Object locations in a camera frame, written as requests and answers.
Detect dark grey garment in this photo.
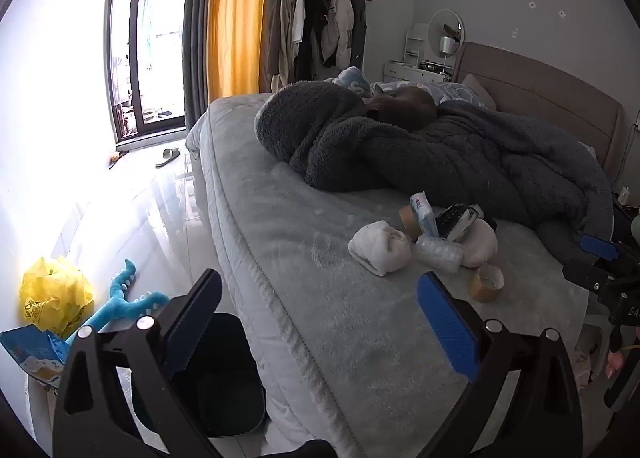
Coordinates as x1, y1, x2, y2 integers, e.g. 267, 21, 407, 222
350, 0, 369, 69

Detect black jacket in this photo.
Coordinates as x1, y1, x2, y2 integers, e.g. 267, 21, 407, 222
292, 0, 333, 82

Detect dark framed balcony window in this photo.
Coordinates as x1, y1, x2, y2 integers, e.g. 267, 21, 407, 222
102, 0, 201, 144

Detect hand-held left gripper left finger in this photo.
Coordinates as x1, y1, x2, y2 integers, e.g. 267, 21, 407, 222
52, 268, 223, 458

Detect white cylinder lamp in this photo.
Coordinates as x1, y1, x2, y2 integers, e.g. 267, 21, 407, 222
439, 36, 456, 74

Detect clear bubble wrap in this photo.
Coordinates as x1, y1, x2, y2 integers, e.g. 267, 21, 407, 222
414, 233, 463, 273

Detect blue plush toy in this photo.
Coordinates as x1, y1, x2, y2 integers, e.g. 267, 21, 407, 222
75, 259, 168, 339

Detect white dresser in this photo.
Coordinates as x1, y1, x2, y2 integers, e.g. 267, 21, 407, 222
384, 58, 456, 85

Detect light blue tissue packet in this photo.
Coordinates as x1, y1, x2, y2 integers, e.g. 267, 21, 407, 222
410, 191, 441, 239

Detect white shelf organiser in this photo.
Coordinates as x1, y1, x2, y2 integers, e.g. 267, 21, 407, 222
402, 22, 431, 64

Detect brown tape roll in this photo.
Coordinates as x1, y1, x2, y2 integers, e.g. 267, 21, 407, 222
398, 205, 423, 243
469, 264, 506, 302

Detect brown upholstered headboard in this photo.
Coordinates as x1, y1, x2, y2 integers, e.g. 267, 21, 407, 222
452, 42, 626, 184

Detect blue white plush cloth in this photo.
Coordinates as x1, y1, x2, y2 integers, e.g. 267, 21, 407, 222
332, 67, 372, 99

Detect blue packaging bag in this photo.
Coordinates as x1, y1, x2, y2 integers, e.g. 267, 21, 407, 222
0, 325, 71, 391

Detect light blue patterned pillow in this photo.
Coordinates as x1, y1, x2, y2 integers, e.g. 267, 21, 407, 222
370, 80, 496, 112

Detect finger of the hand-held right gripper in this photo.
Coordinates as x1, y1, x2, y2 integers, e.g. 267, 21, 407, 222
579, 234, 621, 261
561, 258, 608, 291

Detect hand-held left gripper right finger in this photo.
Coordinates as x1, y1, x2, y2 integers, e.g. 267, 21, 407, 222
416, 271, 583, 458

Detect yellow curtain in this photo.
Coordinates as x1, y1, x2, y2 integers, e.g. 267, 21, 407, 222
206, 0, 273, 102

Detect grey bed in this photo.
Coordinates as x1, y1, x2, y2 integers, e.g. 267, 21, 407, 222
186, 91, 616, 458

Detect dark grey fluffy blanket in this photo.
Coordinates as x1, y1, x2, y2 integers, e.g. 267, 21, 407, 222
254, 80, 615, 269

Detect person's right hand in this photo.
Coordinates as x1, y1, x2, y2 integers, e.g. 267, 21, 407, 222
604, 345, 628, 380

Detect dark trash bin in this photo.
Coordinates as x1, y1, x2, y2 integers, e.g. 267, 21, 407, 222
132, 312, 267, 439

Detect beige coat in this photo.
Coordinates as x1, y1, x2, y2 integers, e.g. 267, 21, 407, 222
270, 0, 301, 92

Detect yellow plastic bag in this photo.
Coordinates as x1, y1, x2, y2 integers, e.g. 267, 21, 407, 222
19, 258, 95, 339

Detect black and white box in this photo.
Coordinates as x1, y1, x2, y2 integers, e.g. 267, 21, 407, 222
434, 203, 485, 242

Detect beige pillow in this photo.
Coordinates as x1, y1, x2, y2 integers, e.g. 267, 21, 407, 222
462, 73, 497, 109

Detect white sock bundle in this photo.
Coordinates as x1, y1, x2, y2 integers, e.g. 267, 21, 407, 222
348, 219, 413, 277

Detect white shirt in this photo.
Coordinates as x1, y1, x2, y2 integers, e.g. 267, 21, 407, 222
292, 0, 307, 44

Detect cream jacket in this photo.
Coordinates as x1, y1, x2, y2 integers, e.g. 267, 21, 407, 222
317, 0, 356, 66

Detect round mirror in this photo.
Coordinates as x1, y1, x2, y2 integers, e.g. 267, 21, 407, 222
429, 8, 466, 56

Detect cream rounded cloth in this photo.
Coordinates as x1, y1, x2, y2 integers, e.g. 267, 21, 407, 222
460, 218, 498, 269

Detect brown fleece cloth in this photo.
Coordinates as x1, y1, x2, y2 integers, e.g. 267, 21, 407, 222
362, 84, 438, 131

